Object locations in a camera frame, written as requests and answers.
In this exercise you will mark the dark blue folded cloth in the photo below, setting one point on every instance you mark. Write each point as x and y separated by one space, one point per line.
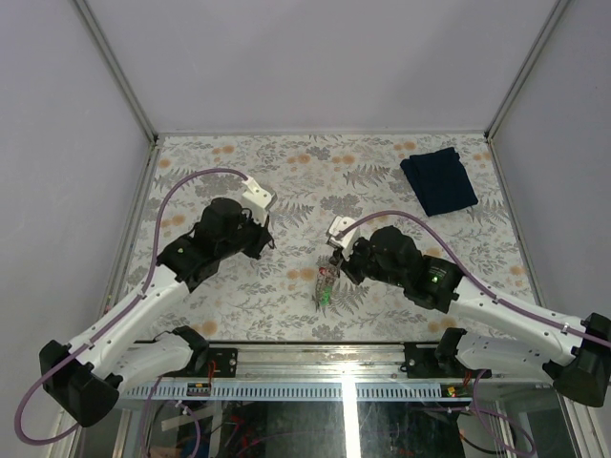
440 182

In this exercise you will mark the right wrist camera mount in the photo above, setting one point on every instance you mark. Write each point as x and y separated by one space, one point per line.
340 235

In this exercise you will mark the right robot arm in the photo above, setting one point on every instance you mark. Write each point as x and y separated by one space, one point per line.
567 352

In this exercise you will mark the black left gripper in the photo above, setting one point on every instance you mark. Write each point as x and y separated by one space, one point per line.
263 237

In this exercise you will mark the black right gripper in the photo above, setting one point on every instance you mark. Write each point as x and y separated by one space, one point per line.
348 265

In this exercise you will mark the large metal keyring disc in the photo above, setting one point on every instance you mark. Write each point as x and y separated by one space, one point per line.
328 274

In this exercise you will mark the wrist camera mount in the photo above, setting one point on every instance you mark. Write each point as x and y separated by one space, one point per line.
257 200
340 235

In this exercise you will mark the metal base rail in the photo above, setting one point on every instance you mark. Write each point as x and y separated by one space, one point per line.
317 362

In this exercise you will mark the green key tag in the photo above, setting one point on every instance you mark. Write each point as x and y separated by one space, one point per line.
325 298

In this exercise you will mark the white slotted cable duct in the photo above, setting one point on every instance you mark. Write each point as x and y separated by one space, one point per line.
232 390

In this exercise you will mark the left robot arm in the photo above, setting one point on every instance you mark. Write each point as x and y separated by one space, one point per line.
87 375

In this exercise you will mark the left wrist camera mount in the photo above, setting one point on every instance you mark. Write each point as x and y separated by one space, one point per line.
257 200

